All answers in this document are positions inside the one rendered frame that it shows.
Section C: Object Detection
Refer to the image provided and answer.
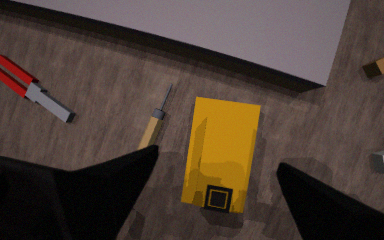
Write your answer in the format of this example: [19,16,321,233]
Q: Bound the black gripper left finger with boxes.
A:
[0,145,158,240]

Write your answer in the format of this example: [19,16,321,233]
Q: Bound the red-handled pliers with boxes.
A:
[0,55,76,123]

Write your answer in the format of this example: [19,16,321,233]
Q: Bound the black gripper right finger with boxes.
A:
[276,163,384,240]

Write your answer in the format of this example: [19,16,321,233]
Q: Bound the small brown cube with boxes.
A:
[362,57,384,78]

